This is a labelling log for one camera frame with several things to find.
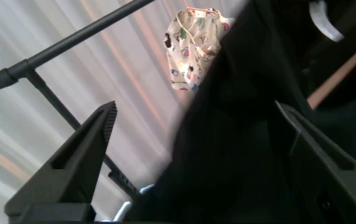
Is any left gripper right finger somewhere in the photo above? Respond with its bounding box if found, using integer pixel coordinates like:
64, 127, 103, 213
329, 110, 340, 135
273, 100, 356, 224

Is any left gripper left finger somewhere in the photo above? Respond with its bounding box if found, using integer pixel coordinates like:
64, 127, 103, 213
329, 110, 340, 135
4, 100, 118, 223

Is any black garment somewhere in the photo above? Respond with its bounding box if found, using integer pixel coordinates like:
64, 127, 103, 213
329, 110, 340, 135
124, 0, 356, 223

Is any cream printed garment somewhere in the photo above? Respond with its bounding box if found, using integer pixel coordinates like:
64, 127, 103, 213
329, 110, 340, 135
164, 7, 235, 93

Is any black clothes rack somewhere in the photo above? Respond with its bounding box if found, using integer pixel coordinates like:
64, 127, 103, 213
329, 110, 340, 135
0, 0, 156, 200

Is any white curtain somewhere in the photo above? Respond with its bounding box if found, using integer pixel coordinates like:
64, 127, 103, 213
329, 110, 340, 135
0, 0, 247, 223

